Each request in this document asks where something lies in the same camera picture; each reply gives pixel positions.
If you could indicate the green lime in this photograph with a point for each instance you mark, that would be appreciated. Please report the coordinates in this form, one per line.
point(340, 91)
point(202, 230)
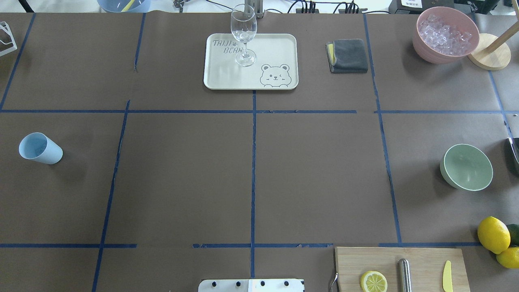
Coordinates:
point(513, 229)

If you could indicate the metal ice scoop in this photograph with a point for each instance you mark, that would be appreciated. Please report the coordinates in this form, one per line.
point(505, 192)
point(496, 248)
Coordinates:
point(513, 144)

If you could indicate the blue bowl with fork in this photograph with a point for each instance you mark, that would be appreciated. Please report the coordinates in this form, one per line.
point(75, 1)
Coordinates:
point(125, 6)

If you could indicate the yellow lemon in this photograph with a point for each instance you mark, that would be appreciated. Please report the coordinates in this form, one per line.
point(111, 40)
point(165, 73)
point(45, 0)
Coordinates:
point(493, 235)
point(509, 258)

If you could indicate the wooden stand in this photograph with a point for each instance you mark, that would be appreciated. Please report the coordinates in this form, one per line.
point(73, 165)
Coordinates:
point(493, 52)

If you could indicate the wooden cutting board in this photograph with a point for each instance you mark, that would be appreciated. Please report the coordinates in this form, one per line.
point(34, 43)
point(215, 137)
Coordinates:
point(426, 267)

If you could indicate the green bowl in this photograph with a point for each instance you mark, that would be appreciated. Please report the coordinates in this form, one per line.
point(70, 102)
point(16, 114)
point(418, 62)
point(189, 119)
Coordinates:
point(466, 167)

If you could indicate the grey folded cloth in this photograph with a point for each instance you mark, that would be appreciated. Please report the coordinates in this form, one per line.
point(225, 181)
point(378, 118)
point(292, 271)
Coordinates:
point(347, 56)

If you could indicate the clear wine glass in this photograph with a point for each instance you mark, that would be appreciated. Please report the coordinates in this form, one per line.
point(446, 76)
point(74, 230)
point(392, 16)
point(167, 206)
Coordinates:
point(244, 28)

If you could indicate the lemon half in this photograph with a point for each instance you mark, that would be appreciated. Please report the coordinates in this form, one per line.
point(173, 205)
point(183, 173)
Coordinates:
point(373, 281)

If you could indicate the white wire cup rack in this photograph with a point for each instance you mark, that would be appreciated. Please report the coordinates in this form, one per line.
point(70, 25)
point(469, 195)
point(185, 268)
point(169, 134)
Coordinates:
point(7, 40)

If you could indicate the light blue plastic cup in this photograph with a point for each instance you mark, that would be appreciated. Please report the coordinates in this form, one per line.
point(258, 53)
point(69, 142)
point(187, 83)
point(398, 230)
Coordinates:
point(38, 147)

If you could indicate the yellow plastic knife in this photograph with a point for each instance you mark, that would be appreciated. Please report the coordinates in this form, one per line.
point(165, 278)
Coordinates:
point(447, 281)

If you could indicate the cream bear tray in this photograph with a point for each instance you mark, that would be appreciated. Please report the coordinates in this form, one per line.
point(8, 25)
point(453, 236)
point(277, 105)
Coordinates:
point(276, 66)

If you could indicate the pink bowl with ice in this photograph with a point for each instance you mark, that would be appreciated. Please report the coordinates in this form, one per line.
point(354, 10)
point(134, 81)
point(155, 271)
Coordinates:
point(444, 35)

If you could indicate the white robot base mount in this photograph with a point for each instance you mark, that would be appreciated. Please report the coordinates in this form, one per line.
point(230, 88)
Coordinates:
point(252, 285)

